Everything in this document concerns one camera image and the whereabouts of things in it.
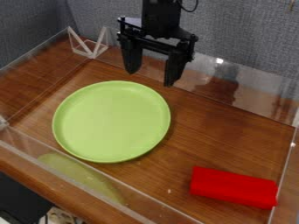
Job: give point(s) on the red rectangular block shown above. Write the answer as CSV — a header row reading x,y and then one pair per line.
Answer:
x,y
233,187

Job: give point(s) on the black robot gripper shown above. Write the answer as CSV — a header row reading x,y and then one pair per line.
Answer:
x,y
134,41

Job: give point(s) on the green round plate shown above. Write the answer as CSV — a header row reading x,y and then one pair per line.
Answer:
x,y
112,121

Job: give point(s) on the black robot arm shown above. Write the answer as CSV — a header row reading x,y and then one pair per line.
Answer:
x,y
157,32

